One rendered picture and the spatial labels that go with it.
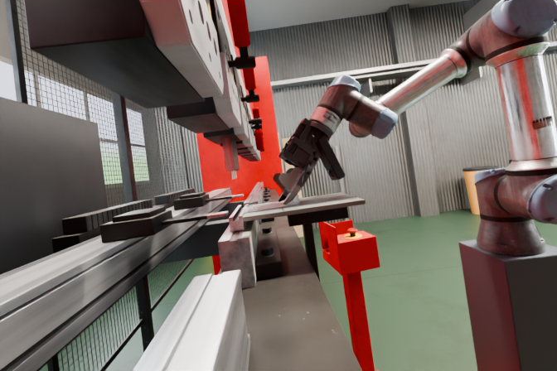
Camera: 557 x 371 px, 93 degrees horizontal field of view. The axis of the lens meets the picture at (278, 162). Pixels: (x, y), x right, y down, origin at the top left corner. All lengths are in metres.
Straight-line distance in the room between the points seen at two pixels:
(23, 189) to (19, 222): 0.08
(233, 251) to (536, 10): 0.82
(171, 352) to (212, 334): 0.03
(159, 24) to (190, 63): 0.04
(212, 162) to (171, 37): 2.68
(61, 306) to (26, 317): 0.05
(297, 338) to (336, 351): 0.05
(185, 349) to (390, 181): 4.62
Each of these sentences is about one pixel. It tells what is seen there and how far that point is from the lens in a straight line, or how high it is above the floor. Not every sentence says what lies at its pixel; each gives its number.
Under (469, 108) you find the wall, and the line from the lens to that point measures 5.49.
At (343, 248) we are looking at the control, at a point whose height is 0.76.
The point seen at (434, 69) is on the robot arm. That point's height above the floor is 1.31.
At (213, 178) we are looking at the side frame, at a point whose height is 1.07.
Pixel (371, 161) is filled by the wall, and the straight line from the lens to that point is 4.66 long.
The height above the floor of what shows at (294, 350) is 0.87.
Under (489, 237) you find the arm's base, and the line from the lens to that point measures 0.98.
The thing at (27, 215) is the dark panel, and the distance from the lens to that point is 0.88.
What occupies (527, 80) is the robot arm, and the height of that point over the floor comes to 1.21.
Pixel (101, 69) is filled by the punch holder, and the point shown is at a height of 1.17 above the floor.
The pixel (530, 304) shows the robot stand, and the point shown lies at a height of 0.66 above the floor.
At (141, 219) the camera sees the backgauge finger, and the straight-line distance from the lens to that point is 0.65.
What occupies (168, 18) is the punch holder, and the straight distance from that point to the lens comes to 0.18.
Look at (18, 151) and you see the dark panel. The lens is 0.88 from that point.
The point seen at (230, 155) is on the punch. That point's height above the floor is 1.13.
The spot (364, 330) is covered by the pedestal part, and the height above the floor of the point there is 0.40.
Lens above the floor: 1.09
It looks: 1 degrees up
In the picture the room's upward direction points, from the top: 8 degrees counter-clockwise
